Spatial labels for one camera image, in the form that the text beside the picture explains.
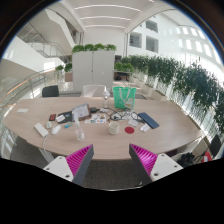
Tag ceiling light strips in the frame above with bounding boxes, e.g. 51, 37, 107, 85
73, 3, 141, 29

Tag colourful sticker sheet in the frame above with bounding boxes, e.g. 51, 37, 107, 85
84, 113, 108, 125

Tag glass railing with wooden handrail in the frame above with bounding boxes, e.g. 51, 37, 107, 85
0, 67, 64, 111

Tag white power strip cable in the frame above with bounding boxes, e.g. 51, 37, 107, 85
41, 135, 50, 152

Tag clear plastic packet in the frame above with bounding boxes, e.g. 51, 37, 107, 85
139, 123, 152, 133

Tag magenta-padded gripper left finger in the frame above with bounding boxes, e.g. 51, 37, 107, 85
43, 143, 95, 187

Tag row of green plants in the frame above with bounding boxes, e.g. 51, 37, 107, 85
114, 54, 224, 134

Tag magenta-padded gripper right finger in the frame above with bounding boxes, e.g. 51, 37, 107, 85
128, 143, 184, 187

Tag black notebook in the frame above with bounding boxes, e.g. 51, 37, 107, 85
55, 110, 74, 124

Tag white checked mug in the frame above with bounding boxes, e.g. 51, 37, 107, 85
107, 121, 121, 136

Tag clear plastic water bottle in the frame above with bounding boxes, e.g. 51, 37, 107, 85
74, 111, 86, 141

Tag white card packet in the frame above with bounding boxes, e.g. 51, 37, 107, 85
55, 114, 67, 123

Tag white cabinet with plants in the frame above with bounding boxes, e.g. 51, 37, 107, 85
71, 43, 118, 94

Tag dark blue keyboard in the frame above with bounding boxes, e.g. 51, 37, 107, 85
137, 112, 161, 130

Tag white computer mouse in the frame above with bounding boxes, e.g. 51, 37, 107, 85
50, 124, 62, 135

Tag brown planter with plants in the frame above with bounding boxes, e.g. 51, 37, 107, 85
54, 62, 74, 83

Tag clear shaker bottle white lid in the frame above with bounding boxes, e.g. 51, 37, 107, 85
102, 87, 111, 109

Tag green tote bag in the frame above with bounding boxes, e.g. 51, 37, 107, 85
112, 86, 137, 110

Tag black chair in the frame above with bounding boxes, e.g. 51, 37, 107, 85
208, 134, 223, 159
41, 85, 60, 98

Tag flat round red coaster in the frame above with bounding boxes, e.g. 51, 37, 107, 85
124, 126, 136, 135

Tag tangled black cables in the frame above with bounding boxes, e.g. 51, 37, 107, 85
105, 107, 144, 123

